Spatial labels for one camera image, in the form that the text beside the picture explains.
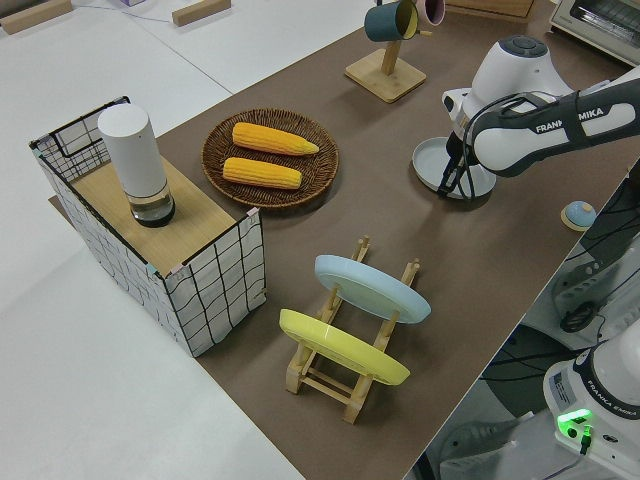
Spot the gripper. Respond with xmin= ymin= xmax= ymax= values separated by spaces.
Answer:
xmin=437 ymin=87 xmax=476 ymax=200

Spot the gray round plate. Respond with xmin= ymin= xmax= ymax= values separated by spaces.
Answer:
xmin=411 ymin=137 xmax=497 ymax=201

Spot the light blue plate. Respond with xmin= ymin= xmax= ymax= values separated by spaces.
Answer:
xmin=314 ymin=254 xmax=432 ymax=325

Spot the yellow plate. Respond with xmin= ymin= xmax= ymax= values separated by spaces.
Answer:
xmin=278 ymin=308 xmax=412 ymax=386

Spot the wooden mug tree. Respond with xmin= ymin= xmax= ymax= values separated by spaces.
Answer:
xmin=343 ymin=0 xmax=428 ymax=105

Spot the brown table mat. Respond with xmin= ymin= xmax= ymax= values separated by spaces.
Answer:
xmin=47 ymin=0 xmax=640 ymax=480

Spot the round wicker basket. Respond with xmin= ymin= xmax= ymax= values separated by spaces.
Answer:
xmin=201 ymin=108 xmax=340 ymax=209

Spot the blue wooden call bell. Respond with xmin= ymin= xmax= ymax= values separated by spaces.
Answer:
xmin=562 ymin=199 xmax=596 ymax=231

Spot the pink mug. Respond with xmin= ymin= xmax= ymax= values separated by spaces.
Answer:
xmin=417 ymin=0 xmax=446 ymax=26

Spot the dark blue mug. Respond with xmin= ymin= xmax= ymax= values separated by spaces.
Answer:
xmin=363 ymin=0 xmax=420 ymax=43

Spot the yellow corn cob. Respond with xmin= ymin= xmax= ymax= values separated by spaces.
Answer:
xmin=232 ymin=122 xmax=321 ymax=157
xmin=222 ymin=156 xmax=304 ymax=191

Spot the cream toaster oven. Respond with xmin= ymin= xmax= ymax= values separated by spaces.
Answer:
xmin=549 ymin=0 xmax=640 ymax=66

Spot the wooden dish rack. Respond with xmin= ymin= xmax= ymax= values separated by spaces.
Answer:
xmin=284 ymin=235 xmax=421 ymax=425

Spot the wooden block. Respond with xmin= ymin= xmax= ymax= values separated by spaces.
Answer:
xmin=171 ymin=0 xmax=232 ymax=26
xmin=0 ymin=0 xmax=74 ymax=35

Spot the white cylinder bottle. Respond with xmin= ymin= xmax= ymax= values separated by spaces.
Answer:
xmin=96 ymin=102 xmax=177 ymax=229

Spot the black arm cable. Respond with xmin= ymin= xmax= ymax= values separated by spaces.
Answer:
xmin=462 ymin=89 xmax=581 ymax=202

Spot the wire grid box wooden top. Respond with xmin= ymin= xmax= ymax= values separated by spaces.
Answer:
xmin=28 ymin=95 xmax=266 ymax=359

